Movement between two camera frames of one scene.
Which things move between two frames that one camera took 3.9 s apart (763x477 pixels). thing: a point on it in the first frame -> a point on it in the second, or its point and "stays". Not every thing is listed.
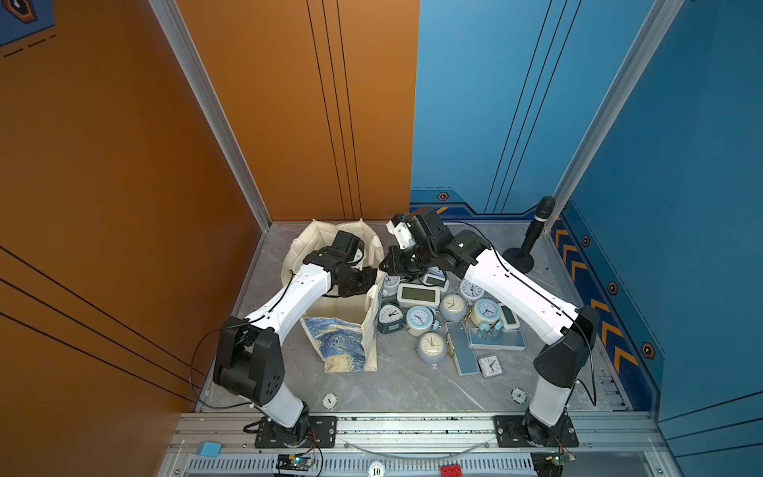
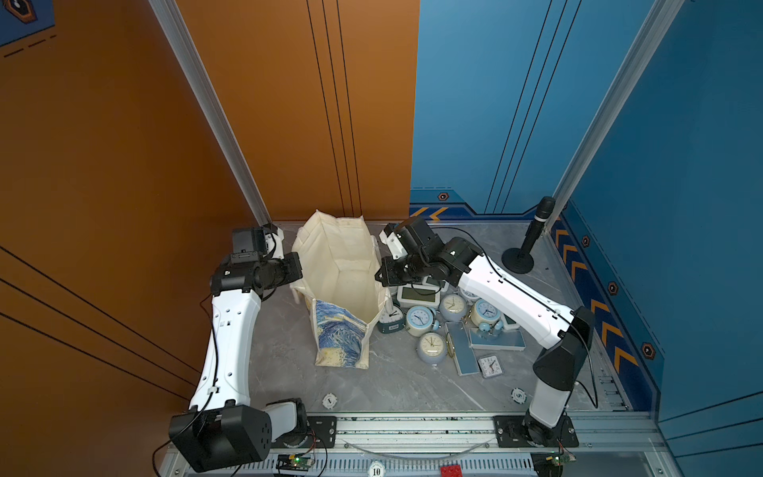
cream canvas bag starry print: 342,328 stays
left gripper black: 370,274 -> 292,265
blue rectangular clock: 508,339 stays
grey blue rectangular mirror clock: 462,348 stays
